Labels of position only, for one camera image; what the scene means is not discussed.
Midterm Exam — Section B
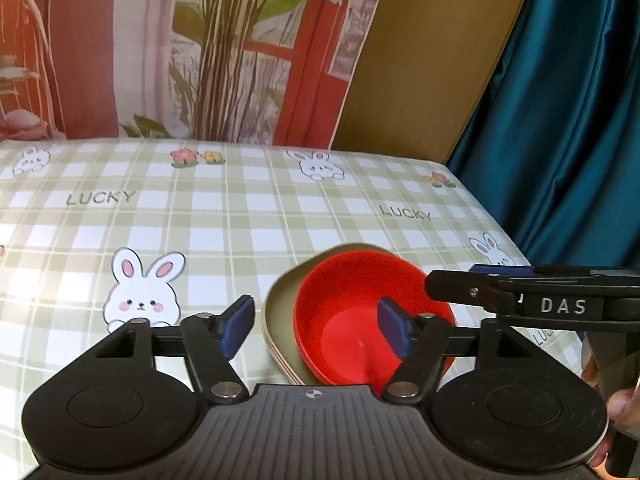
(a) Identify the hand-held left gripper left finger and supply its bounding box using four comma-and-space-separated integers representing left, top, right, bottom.
95, 294, 255, 405

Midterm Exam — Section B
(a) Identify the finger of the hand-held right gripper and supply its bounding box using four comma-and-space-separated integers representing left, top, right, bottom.
469, 264, 592, 281
424, 269, 522, 318

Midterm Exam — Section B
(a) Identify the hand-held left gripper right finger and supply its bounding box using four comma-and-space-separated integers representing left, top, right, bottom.
377, 297, 527, 404

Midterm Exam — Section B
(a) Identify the large red bowl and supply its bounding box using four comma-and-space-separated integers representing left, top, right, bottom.
293, 252, 457, 386

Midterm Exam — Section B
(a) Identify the person's right hand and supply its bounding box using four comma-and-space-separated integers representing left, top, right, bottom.
581, 354, 640, 467

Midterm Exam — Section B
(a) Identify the green checked bunny tablecloth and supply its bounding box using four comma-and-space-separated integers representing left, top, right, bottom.
0, 137, 585, 477

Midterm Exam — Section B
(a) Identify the teal curtain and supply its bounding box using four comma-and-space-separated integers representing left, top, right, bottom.
445, 0, 640, 269

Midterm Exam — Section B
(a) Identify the brown wooden board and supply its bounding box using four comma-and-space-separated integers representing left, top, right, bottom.
332, 0, 539, 167

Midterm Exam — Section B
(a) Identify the printed plant backdrop cloth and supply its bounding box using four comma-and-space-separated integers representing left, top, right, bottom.
0, 0, 394, 147

